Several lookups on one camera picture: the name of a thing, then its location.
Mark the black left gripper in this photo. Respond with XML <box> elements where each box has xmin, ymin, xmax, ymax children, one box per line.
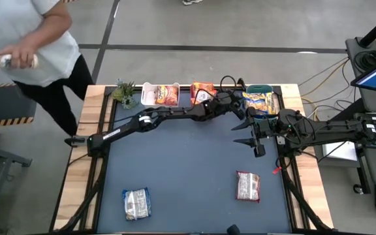
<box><xmin>200</xmin><ymin>93</ymin><xmax>249</xmax><ymax>122</ymax></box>

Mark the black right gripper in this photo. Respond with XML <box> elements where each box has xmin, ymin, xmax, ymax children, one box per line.
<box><xmin>230</xmin><ymin>106</ymin><xmax>295</xmax><ymax>158</ymax></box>

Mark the blue soy sauce ramen pack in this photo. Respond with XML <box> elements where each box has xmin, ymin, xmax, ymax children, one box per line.
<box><xmin>121</xmin><ymin>187</ymin><xmax>152</xmax><ymax>221</ymax></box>
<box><xmin>242</xmin><ymin>91</ymin><xmax>276</xmax><ymax>116</ymax></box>

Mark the orange chicken ramen pack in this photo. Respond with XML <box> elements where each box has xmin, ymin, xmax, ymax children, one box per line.
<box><xmin>195</xmin><ymin>91</ymin><xmax>215</xmax><ymax>104</ymax></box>
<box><xmin>193</xmin><ymin>82</ymin><xmax>215</xmax><ymax>94</ymax></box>

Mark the red ramen noodle pack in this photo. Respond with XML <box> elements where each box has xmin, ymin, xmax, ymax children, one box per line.
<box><xmin>155</xmin><ymin>85</ymin><xmax>179</xmax><ymax>107</ymax></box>
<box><xmin>235</xmin><ymin>170</ymin><xmax>261</xmax><ymax>203</ymax></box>

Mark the teal plastic bin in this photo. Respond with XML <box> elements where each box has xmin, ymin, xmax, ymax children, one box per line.
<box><xmin>245</xmin><ymin>84</ymin><xmax>277</xmax><ymax>124</ymax></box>

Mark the pink plastic bin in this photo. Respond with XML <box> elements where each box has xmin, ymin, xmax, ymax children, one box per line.
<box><xmin>190</xmin><ymin>82</ymin><xmax>218</xmax><ymax>108</ymax></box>

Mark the blue-grey table mat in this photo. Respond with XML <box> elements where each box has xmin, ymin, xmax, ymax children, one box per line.
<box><xmin>97</xmin><ymin>89</ymin><xmax>292</xmax><ymax>234</ymax></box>

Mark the white plastic bin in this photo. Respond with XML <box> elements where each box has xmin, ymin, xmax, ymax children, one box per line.
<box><xmin>141</xmin><ymin>81</ymin><xmax>181</xmax><ymax>108</ymax></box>

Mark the black slanted stand pole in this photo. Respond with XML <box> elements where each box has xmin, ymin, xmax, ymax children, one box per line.
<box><xmin>336</xmin><ymin>97</ymin><xmax>367</xmax><ymax>120</ymax></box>

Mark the green artificial succulent plant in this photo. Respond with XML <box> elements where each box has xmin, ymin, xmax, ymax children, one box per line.
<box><xmin>112</xmin><ymin>78</ymin><xmax>140</xmax><ymax>110</ymax></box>

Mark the person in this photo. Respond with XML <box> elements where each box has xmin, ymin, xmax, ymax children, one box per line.
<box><xmin>0</xmin><ymin>0</ymin><xmax>95</xmax><ymax>137</ymax></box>

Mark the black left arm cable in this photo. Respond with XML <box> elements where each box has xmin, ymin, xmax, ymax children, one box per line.
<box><xmin>219</xmin><ymin>74</ymin><xmax>246</xmax><ymax>96</ymax></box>

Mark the black aluminium table frame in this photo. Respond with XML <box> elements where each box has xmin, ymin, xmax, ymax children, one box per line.
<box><xmin>49</xmin><ymin>84</ymin><xmax>336</xmax><ymax>235</ymax></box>

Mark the yellow floor cable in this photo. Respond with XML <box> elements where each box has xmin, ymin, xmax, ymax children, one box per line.
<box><xmin>298</xmin><ymin>57</ymin><xmax>351</xmax><ymax>87</ymax></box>

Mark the coiled black cable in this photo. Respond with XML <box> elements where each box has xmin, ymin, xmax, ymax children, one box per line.
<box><xmin>354</xmin><ymin>50</ymin><xmax>376</xmax><ymax>71</ymax></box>

